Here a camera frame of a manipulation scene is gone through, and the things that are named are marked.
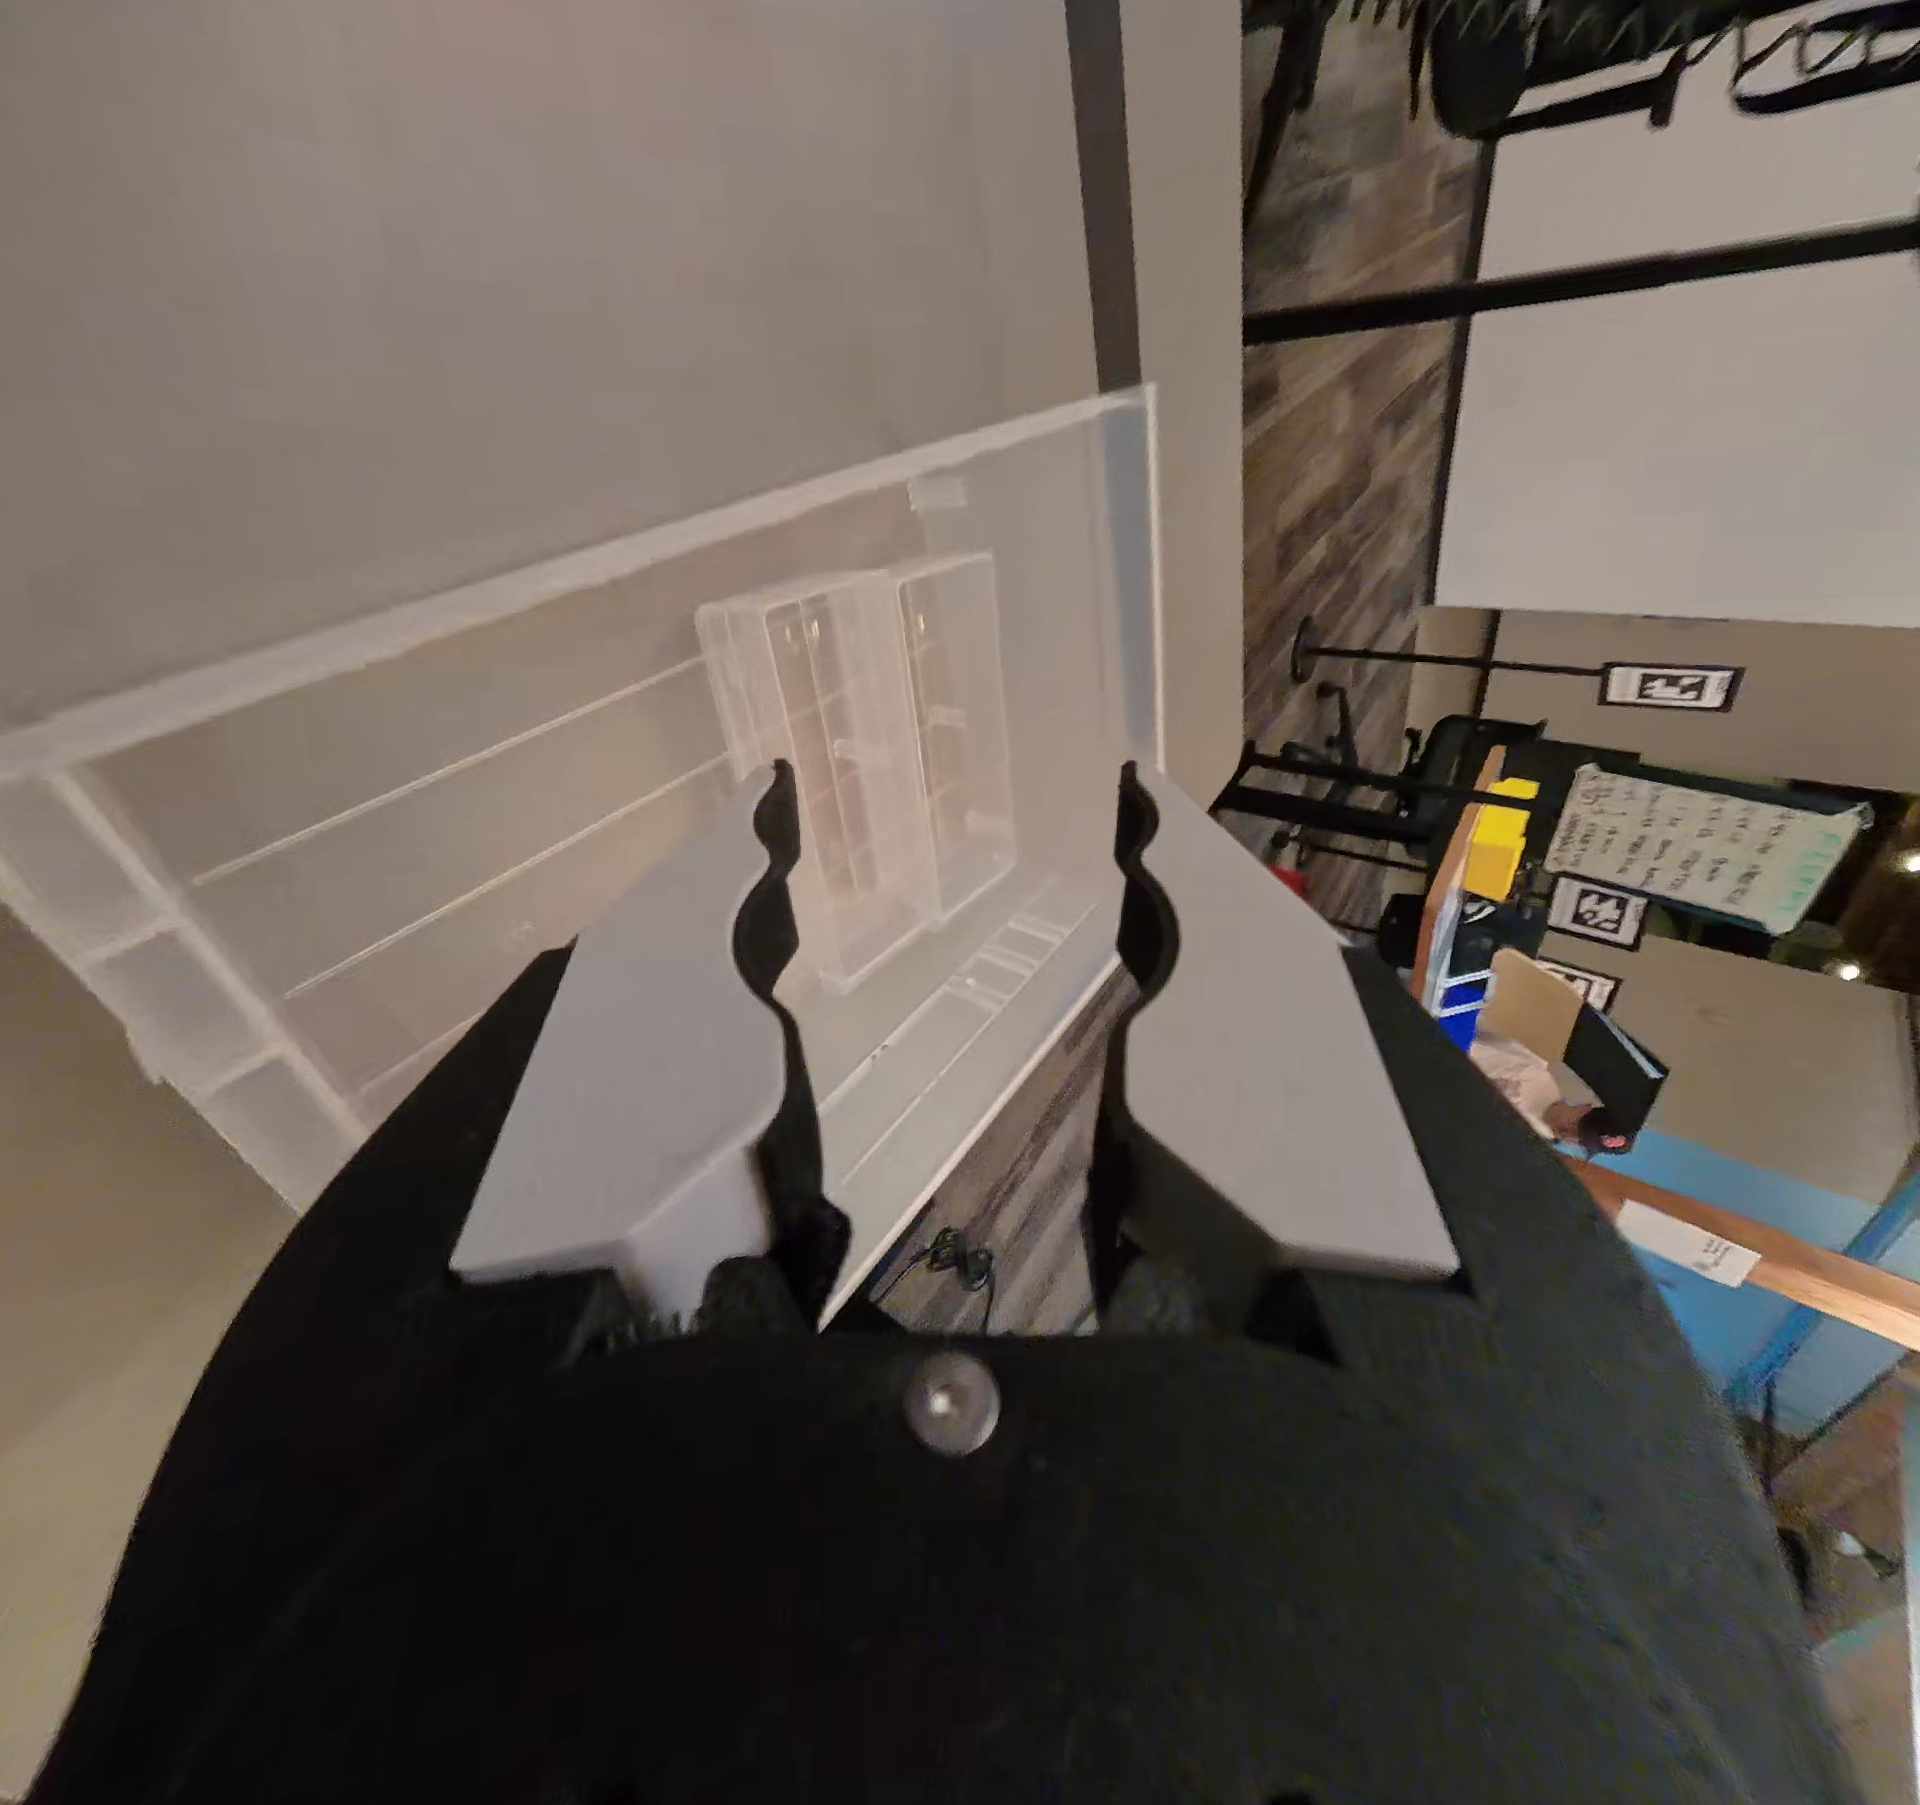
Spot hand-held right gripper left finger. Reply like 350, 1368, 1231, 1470
448, 760, 848, 1329

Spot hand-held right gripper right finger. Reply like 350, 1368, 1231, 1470
1087, 762, 1464, 1333

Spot large clear plastic bin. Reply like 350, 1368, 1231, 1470
0, 384, 1163, 1333

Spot black floor stand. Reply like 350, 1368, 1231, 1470
1213, 619, 1502, 907

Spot yellow storage bins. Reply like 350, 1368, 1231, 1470
1476, 775, 1543, 910

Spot black folder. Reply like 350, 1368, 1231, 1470
1560, 1002, 1669, 1132

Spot printed marker sign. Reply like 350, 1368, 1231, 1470
1549, 876, 1648, 948
1595, 662, 1745, 713

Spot whiteboard with writing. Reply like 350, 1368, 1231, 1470
1545, 762, 1874, 937

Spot black floor cable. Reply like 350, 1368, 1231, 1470
876, 1224, 1000, 1296

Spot black desk frame bar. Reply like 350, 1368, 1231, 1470
1246, 221, 1920, 344

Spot black coiled cable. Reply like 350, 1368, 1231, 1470
1304, 0, 1920, 111

